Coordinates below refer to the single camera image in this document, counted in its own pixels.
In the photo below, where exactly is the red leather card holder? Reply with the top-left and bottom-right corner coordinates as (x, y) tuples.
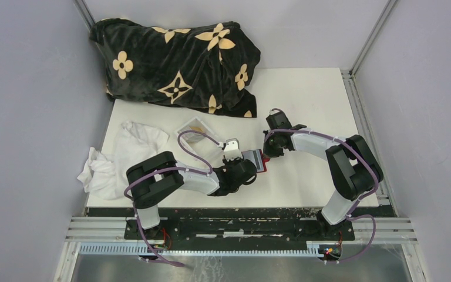
(242, 149), (268, 173)

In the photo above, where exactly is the white striped credit card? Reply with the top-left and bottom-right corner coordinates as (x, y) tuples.
(243, 150), (263, 167)

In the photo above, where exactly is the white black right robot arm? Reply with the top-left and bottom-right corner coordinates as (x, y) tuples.
(263, 108), (383, 240)

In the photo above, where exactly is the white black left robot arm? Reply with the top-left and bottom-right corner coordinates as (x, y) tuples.
(124, 151), (257, 239)

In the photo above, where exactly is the white plastic card box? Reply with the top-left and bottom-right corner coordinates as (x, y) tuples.
(174, 116), (223, 163)

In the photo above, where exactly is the stack of cards in box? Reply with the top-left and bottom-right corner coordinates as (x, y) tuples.
(178, 125), (206, 143)

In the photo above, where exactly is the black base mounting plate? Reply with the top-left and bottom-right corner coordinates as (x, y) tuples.
(124, 208), (355, 251)

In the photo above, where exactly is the black floral blanket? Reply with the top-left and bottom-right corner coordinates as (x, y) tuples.
(89, 18), (261, 118)

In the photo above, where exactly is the white crumpled cloth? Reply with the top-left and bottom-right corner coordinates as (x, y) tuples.
(77, 121), (169, 200)

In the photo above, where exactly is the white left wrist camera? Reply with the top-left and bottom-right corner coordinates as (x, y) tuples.
(220, 138), (243, 162)

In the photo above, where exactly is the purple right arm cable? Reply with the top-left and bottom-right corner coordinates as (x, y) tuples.
(263, 108), (380, 266)

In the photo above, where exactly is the white slotted cable duct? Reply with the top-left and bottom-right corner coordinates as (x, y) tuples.
(78, 241), (322, 258)

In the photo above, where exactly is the aluminium frame rail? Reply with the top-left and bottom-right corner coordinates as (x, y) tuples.
(341, 0), (418, 246)

